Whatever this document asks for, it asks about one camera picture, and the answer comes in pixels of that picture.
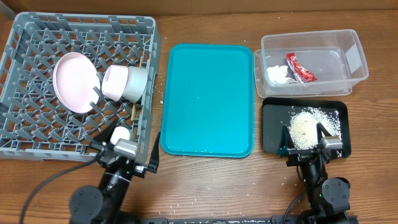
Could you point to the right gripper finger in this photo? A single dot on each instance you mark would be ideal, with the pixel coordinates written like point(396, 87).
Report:
point(286, 142)
point(321, 131)

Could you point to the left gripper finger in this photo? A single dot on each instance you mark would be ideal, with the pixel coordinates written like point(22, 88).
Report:
point(103, 138)
point(154, 157)

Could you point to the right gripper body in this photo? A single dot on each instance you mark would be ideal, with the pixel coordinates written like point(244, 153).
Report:
point(310, 156)

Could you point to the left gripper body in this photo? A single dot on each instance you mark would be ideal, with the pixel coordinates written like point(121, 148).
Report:
point(139, 170)

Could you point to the white rice pile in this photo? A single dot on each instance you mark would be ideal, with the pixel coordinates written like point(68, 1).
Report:
point(303, 125)

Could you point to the red snack wrapper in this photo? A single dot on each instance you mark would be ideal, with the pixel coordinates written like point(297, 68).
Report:
point(301, 74)

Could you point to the small white bowl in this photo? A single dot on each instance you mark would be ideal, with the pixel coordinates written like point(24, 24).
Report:
point(114, 81)

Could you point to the grey bowl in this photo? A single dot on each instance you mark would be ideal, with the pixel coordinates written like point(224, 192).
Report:
point(136, 84)

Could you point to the large white plate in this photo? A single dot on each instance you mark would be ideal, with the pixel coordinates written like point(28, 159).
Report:
point(74, 80)

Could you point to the white tissue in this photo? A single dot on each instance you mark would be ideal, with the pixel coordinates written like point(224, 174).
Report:
point(278, 75)

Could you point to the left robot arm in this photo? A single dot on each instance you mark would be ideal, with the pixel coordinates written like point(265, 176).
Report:
point(102, 204)

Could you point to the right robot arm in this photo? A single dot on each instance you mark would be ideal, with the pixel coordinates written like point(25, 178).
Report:
point(328, 198)

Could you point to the grey dishwasher rack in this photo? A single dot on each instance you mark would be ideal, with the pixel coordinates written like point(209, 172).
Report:
point(35, 125)

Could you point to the white cup in rack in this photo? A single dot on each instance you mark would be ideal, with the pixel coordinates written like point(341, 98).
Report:
point(120, 132)

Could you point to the black tray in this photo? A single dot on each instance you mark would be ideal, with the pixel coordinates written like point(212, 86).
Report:
point(277, 112)

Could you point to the clear plastic bin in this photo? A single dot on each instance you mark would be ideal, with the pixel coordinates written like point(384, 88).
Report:
point(335, 57)

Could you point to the teal plastic tray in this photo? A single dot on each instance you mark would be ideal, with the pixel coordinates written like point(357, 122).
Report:
point(208, 107)

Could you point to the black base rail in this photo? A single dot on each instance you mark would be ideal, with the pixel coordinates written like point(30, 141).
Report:
point(276, 219)

